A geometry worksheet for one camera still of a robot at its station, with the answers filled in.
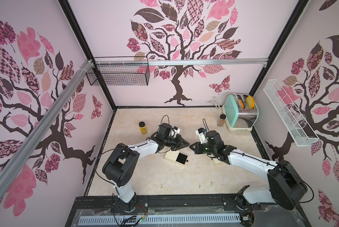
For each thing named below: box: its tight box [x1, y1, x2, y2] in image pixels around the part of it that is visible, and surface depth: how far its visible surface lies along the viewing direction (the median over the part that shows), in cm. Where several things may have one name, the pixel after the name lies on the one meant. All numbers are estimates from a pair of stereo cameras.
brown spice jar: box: [216, 113, 227, 127], surface depth 104 cm
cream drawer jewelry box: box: [164, 150, 189, 166], surface depth 90 cm
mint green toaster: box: [222, 92, 259, 132], surface depth 102 cm
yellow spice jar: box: [138, 121, 148, 135], surface depth 100 cm
